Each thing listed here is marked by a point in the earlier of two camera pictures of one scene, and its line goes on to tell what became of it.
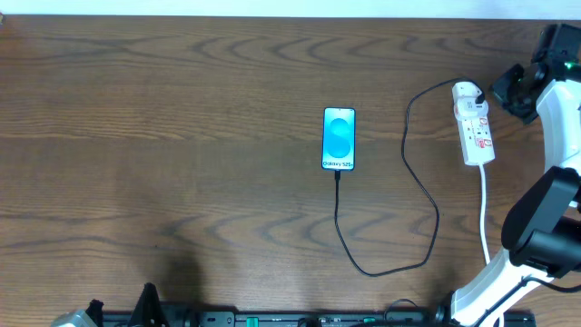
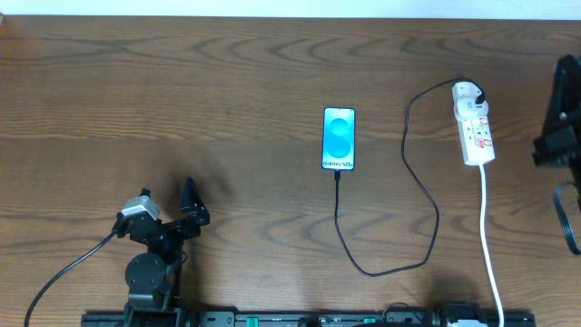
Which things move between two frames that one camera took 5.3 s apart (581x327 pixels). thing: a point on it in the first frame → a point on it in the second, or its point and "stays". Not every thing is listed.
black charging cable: (425, 260) stays
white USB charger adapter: (464, 94) stays
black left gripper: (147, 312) → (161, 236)
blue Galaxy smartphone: (339, 139) stays
